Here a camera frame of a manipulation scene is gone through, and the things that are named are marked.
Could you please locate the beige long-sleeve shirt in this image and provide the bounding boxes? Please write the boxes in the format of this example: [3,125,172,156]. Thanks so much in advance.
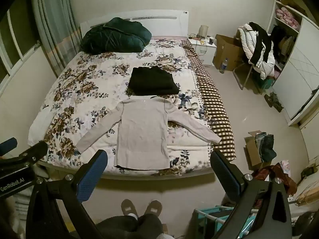
[75,97,222,171]

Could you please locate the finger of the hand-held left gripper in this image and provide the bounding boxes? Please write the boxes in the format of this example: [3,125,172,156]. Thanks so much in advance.
[0,137,18,156]
[10,141,48,165]

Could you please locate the hanging clothes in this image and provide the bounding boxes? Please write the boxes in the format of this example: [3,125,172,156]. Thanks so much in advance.
[270,25,296,56]

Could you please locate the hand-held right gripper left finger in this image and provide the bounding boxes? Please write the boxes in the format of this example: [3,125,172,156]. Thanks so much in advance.
[25,149,109,239]

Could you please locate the white nightstand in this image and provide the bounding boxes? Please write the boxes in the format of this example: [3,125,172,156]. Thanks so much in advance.
[187,36,217,68]

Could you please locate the white wardrobe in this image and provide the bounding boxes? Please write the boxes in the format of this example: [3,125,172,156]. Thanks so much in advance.
[265,0,319,126]

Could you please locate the brown checkered blanket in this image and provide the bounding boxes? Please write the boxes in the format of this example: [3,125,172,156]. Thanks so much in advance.
[183,43,237,161]

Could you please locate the large cardboard box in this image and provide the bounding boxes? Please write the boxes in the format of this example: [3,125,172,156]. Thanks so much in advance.
[213,34,246,72]

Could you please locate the folded black garment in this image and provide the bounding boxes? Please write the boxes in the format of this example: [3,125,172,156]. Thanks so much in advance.
[127,66,180,96]

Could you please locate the metal folding chair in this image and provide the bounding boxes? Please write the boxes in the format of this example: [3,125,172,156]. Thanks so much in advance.
[233,62,265,94]

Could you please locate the teal laundry rack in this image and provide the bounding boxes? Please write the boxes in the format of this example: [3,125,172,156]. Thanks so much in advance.
[193,205,258,239]

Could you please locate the window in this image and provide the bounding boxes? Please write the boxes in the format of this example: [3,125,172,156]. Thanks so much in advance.
[0,3,42,85]

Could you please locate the brown slipper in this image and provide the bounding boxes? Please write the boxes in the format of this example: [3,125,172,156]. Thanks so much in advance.
[144,199,162,216]
[121,199,139,217]

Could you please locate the white bed headboard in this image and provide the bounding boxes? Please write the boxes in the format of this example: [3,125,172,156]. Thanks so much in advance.
[80,11,189,40]

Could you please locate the camouflage shoes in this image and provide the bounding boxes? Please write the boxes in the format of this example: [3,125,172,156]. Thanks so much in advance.
[264,92,285,113]

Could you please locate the floral blanket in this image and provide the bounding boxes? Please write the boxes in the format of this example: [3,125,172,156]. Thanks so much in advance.
[28,38,225,177]

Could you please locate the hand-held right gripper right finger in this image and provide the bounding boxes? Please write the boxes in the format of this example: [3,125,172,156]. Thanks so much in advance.
[210,150,293,239]

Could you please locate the chair with piled jackets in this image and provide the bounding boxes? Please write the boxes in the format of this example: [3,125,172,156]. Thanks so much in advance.
[236,23,276,80]

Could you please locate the dark green quilt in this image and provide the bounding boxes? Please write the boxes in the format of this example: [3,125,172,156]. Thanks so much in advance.
[80,17,152,54]

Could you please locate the pink folded bedding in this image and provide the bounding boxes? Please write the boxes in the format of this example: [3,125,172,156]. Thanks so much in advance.
[275,7,300,29]

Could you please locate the green curtain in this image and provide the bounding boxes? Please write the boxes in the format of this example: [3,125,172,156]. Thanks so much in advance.
[29,0,84,78]

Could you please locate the dark folded clothes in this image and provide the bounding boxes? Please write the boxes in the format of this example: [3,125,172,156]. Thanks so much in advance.
[255,132,277,164]

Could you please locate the black striped jacket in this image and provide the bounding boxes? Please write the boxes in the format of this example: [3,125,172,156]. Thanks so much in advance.
[248,22,272,68]

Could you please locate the person's legs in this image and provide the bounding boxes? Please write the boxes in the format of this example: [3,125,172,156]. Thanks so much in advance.
[96,214,164,239]

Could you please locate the small cardboard box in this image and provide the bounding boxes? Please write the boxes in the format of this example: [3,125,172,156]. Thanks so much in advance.
[243,130,272,170]

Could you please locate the red-brown clothes pile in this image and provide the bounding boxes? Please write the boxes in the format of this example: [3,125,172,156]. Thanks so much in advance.
[251,163,297,195]

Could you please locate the plastic water bottle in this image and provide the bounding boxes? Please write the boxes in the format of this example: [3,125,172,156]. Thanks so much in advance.
[219,58,229,74]

